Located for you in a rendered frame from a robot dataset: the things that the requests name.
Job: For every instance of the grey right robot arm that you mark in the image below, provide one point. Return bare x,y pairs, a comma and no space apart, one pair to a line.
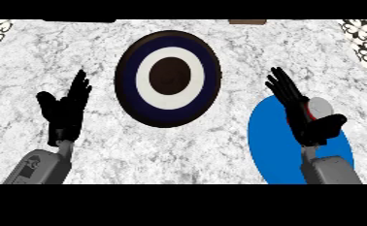
330,168

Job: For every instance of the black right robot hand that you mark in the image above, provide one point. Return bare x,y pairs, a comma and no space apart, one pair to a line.
297,107

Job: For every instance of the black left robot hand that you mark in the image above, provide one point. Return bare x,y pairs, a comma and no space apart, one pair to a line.
64,113

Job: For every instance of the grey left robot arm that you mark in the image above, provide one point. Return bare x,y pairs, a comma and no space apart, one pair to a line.
43,165

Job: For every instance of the brown wooden block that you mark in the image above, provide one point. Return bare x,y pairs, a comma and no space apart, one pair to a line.
247,21

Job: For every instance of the red can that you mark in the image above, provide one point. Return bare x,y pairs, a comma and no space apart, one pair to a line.
321,107

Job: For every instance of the black white patterned cloth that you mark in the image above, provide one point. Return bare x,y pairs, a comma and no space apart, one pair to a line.
355,37
3,28

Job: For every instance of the blue round plate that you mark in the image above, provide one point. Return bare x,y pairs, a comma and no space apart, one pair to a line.
274,145

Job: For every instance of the dark ringed round plate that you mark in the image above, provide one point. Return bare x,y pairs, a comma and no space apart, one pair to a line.
167,78

